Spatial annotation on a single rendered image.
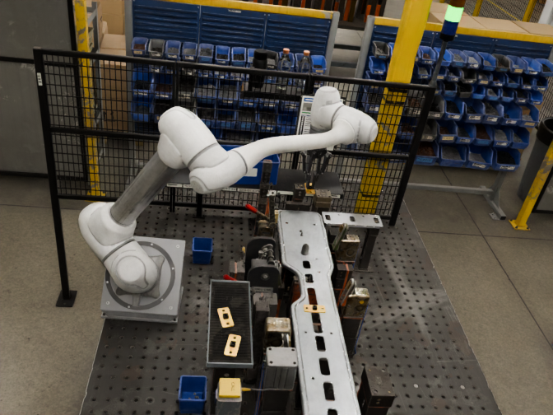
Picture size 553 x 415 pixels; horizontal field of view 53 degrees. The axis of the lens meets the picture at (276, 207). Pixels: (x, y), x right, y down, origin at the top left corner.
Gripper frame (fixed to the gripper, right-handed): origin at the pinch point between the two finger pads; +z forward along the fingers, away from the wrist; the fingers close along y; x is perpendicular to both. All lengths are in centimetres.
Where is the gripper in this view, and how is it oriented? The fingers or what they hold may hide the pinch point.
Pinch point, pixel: (311, 180)
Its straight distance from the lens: 233.9
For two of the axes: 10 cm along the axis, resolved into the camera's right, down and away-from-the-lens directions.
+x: -0.8, -5.6, 8.2
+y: 9.9, 0.6, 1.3
